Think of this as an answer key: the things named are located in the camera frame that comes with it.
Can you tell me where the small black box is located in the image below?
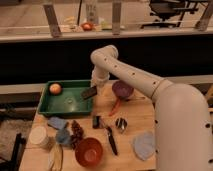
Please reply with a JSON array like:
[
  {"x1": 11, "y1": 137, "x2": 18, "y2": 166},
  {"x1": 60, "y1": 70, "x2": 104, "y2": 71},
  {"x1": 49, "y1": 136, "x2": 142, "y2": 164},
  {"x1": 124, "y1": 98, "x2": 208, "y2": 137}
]
[{"x1": 92, "y1": 115, "x2": 101, "y2": 129}]

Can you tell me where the blue sponge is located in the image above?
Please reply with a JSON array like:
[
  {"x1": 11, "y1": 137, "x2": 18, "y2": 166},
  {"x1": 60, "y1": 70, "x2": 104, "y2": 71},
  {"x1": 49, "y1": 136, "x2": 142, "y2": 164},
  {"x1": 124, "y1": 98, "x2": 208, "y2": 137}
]
[{"x1": 47, "y1": 117, "x2": 67, "y2": 130}]

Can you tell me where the light blue cloth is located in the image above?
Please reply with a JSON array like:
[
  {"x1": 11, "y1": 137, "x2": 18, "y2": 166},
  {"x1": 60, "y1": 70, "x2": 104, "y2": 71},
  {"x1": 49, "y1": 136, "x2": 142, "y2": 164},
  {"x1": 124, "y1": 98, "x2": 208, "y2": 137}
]
[{"x1": 132, "y1": 131, "x2": 155, "y2": 161}]

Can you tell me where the black handled knife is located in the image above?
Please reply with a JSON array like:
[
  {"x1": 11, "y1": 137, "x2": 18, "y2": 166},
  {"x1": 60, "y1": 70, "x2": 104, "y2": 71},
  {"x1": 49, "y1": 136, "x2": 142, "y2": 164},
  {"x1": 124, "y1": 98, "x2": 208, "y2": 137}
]
[{"x1": 106, "y1": 127, "x2": 118, "y2": 156}]

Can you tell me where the black office chair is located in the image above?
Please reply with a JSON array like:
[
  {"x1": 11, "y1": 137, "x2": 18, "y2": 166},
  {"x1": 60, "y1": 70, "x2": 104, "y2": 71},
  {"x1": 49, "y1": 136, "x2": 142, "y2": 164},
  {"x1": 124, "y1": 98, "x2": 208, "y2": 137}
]
[{"x1": 141, "y1": 0, "x2": 209, "y2": 28}]

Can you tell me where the red chili pepper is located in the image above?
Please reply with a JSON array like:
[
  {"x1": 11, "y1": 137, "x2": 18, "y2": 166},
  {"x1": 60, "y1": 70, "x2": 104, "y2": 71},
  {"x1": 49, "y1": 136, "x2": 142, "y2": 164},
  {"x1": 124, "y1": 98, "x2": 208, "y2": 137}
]
[{"x1": 109, "y1": 98, "x2": 121, "y2": 116}]

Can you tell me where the green plastic tray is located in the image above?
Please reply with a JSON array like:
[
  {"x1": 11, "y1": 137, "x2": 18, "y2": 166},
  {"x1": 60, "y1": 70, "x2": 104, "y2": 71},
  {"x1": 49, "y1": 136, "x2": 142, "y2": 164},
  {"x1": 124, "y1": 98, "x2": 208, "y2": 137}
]
[{"x1": 37, "y1": 80, "x2": 93, "y2": 117}]

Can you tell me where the yellow-red apple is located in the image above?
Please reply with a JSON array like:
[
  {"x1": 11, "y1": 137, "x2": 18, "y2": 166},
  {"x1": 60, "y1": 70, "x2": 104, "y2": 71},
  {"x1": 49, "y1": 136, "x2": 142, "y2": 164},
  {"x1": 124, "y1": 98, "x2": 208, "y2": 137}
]
[{"x1": 49, "y1": 83, "x2": 62, "y2": 95}]

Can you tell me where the red round background object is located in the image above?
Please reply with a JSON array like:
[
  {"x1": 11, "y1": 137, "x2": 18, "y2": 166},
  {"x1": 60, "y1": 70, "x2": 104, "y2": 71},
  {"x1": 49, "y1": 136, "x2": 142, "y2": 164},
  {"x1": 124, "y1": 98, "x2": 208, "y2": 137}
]
[{"x1": 81, "y1": 22, "x2": 94, "y2": 31}]

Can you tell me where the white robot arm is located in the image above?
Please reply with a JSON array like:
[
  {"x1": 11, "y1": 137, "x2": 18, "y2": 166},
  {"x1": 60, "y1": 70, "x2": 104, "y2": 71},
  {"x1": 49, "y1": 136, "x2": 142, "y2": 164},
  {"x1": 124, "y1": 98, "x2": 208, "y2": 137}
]
[{"x1": 90, "y1": 45, "x2": 213, "y2": 171}]

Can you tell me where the brown grape bunch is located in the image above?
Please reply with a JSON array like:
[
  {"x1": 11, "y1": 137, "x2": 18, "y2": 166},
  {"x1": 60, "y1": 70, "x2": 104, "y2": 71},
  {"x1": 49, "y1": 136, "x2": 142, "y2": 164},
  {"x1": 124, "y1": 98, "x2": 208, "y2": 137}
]
[{"x1": 71, "y1": 120, "x2": 84, "y2": 149}]

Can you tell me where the black rectangular eraser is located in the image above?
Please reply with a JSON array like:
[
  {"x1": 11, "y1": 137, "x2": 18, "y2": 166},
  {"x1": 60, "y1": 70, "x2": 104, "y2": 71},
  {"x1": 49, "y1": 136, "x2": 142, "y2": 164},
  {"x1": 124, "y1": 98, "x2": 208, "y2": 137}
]
[{"x1": 81, "y1": 86, "x2": 97, "y2": 100}]

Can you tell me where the blue round cloth ball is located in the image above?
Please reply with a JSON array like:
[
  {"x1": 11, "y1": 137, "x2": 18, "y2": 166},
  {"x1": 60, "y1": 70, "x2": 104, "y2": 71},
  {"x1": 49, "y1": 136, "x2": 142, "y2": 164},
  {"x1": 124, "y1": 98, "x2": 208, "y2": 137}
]
[{"x1": 55, "y1": 129, "x2": 71, "y2": 146}]

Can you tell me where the purple bowl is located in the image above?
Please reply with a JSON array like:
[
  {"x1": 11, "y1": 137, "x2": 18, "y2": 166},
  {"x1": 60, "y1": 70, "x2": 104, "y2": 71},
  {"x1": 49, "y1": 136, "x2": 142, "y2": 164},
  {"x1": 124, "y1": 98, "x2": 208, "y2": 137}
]
[{"x1": 112, "y1": 80, "x2": 134, "y2": 99}]

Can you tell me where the orange-red bowl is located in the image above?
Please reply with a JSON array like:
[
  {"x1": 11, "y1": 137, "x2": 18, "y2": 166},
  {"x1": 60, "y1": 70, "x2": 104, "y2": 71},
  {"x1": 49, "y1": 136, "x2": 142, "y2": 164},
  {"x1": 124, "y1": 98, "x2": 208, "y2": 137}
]
[{"x1": 75, "y1": 137, "x2": 103, "y2": 168}]

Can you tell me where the shiny metal clip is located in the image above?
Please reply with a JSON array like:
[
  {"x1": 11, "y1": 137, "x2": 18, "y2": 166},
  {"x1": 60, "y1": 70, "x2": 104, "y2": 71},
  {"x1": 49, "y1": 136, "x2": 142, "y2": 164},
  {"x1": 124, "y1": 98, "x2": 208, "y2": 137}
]
[{"x1": 115, "y1": 118, "x2": 127, "y2": 133}]

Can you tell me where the yellow banana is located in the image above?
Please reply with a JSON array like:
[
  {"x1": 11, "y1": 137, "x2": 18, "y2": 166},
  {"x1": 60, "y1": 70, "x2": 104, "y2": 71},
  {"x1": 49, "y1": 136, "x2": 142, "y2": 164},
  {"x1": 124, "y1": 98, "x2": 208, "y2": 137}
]
[{"x1": 47, "y1": 143, "x2": 63, "y2": 171}]

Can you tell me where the black chair frame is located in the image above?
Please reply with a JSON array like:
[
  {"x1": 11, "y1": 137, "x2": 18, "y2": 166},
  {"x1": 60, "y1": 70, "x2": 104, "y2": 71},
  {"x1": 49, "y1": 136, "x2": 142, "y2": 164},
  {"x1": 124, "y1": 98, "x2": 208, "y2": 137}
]
[{"x1": 0, "y1": 133, "x2": 26, "y2": 171}]

